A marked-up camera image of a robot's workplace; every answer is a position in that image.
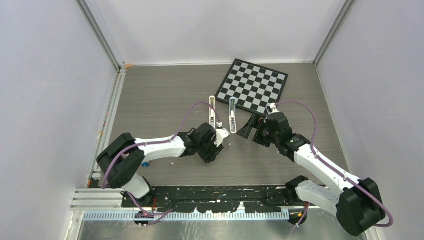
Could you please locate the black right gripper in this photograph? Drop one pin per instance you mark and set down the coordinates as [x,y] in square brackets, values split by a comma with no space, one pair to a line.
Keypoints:
[255,119]

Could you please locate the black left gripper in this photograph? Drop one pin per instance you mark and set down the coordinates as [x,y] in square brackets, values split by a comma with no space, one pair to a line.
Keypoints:
[211,156]

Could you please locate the light blue white stapler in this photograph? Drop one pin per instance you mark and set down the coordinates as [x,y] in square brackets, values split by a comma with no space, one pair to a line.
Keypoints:
[232,115]

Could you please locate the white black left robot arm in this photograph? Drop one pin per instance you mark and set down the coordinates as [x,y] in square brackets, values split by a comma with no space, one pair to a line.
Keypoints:
[120,161]

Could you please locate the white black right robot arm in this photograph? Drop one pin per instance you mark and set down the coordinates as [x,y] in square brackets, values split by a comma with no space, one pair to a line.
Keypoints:
[356,203]

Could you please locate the black white chessboard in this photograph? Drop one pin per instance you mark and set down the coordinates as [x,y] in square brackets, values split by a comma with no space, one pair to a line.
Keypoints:
[253,86]

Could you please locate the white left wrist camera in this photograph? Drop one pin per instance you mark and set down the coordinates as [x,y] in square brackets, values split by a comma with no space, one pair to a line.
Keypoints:
[221,133]

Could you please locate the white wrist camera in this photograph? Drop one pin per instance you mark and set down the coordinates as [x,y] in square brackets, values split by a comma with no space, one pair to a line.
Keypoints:
[221,133]
[272,108]

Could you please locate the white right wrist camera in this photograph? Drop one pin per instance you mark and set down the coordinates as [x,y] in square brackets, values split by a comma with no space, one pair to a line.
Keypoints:
[272,108]

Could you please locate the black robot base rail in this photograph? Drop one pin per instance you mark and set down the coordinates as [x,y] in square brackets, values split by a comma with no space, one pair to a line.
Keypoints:
[215,199]

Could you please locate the left aluminium corner post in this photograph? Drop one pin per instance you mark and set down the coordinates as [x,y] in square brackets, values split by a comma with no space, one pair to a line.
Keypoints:
[95,20]

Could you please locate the aluminium corner post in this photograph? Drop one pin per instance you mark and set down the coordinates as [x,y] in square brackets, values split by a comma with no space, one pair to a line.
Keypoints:
[95,20]
[338,22]

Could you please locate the right aluminium corner post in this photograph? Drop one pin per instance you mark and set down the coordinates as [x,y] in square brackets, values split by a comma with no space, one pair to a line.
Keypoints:
[338,22]

